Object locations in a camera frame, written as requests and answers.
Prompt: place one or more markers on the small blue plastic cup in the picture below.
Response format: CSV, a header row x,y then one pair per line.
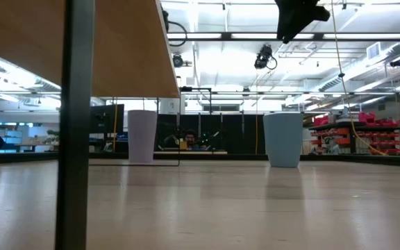
x,y
283,142

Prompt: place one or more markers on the purple plastic cup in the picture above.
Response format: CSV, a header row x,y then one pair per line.
x,y
142,139

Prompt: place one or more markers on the black overhead camera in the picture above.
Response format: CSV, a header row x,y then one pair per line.
x,y
264,55

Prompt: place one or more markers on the rack with red bins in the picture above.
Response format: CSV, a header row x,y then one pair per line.
x,y
342,140

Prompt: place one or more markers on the black aluminium table frame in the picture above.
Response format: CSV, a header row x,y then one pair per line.
x,y
359,159

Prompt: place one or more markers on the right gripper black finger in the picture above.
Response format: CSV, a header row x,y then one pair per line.
x,y
293,24

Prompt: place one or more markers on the black partition panels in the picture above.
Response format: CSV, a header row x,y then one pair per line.
x,y
234,133

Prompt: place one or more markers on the green potted plant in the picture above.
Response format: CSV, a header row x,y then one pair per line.
x,y
51,136

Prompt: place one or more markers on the light wooden board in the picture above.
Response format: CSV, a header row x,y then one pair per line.
x,y
116,52

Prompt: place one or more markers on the black round overhead device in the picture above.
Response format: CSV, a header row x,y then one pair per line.
x,y
178,60

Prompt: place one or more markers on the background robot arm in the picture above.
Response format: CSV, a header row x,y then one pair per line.
x,y
208,139

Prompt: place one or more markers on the black overhead beam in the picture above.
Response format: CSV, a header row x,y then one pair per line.
x,y
359,36

